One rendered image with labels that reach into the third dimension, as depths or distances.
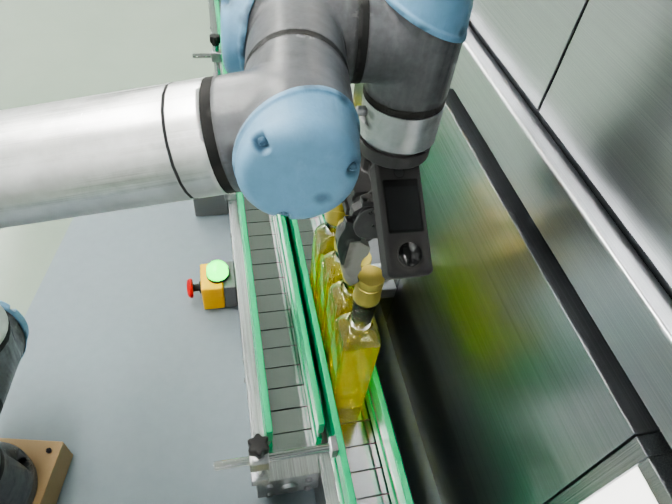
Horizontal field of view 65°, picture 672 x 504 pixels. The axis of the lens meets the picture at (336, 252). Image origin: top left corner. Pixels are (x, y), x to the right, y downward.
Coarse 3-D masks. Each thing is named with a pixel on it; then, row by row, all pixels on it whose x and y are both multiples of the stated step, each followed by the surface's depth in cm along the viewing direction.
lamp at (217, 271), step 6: (210, 264) 106; (216, 264) 106; (222, 264) 106; (210, 270) 105; (216, 270) 105; (222, 270) 105; (228, 270) 108; (210, 276) 105; (216, 276) 105; (222, 276) 106; (228, 276) 108; (216, 282) 106; (222, 282) 107
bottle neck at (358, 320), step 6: (354, 306) 68; (360, 306) 67; (354, 312) 69; (360, 312) 68; (366, 312) 67; (372, 312) 68; (354, 318) 69; (360, 318) 68; (366, 318) 68; (354, 324) 70; (360, 324) 70; (366, 324) 70; (360, 330) 70
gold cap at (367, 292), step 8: (360, 272) 64; (368, 272) 64; (376, 272) 64; (360, 280) 63; (368, 280) 63; (376, 280) 63; (384, 280) 64; (360, 288) 64; (368, 288) 63; (376, 288) 63; (360, 296) 65; (368, 296) 64; (376, 296) 65; (360, 304) 66; (368, 304) 66; (376, 304) 66
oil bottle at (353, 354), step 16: (336, 320) 74; (336, 336) 74; (352, 336) 70; (368, 336) 71; (336, 352) 75; (352, 352) 72; (368, 352) 73; (336, 368) 77; (352, 368) 75; (368, 368) 76; (336, 384) 79; (352, 384) 79; (368, 384) 81; (336, 400) 82; (352, 400) 84
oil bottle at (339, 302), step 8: (336, 288) 76; (328, 296) 79; (336, 296) 75; (344, 296) 74; (352, 296) 74; (328, 304) 80; (336, 304) 75; (344, 304) 74; (352, 304) 74; (328, 312) 80; (336, 312) 75; (344, 312) 74; (328, 320) 81; (328, 328) 81; (328, 336) 82; (328, 344) 83; (328, 352) 83; (328, 360) 85
